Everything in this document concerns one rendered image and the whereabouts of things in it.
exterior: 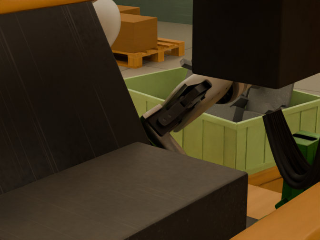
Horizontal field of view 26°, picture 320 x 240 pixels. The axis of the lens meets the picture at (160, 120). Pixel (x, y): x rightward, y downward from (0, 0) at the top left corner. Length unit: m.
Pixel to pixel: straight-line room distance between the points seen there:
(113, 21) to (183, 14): 7.50
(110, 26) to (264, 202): 0.56
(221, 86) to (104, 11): 0.69
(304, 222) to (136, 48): 6.13
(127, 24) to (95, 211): 6.00
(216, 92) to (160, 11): 8.34
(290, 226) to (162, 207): 0.17
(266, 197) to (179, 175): 0.86
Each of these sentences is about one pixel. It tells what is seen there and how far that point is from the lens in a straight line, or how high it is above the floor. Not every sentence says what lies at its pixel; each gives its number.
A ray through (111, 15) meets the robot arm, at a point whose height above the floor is 1.28.
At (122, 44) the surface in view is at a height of 0.22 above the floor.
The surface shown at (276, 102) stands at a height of 0.96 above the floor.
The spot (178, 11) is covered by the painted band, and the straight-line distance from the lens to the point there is 9.24.
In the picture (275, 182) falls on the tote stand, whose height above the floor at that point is 0.74.
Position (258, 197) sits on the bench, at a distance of 1.67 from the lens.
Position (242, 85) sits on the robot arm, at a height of 1.26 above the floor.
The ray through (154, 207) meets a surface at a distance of 0.74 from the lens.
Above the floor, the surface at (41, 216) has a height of 1.24.
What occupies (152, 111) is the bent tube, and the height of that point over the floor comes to 1.26.
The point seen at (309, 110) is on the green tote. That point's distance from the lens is 2.18.
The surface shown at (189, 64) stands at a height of 1.00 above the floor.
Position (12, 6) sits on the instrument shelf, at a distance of 0.33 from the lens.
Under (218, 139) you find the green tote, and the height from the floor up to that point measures 0.90.
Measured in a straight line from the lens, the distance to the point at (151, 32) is 6.89.
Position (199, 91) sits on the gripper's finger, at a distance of 1.02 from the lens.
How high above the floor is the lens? 1.55
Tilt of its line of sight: 18 degrees down
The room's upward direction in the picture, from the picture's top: straight up
